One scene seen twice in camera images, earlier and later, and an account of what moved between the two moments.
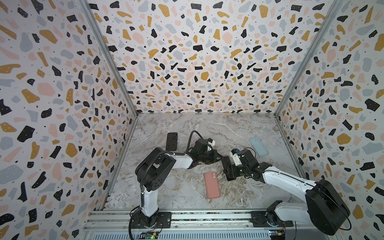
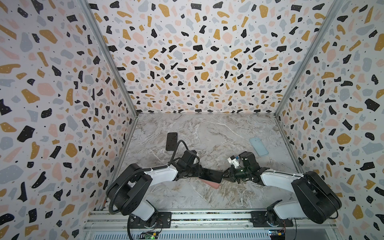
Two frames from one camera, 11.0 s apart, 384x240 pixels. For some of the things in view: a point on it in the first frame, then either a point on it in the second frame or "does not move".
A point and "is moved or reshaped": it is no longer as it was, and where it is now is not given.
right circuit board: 277,234 does not move
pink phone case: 212,185 is moved or reshaped
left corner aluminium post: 87,6 does not move
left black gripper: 213,154 → 196,174
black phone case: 171,143 does not move
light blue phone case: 258,144 does not move
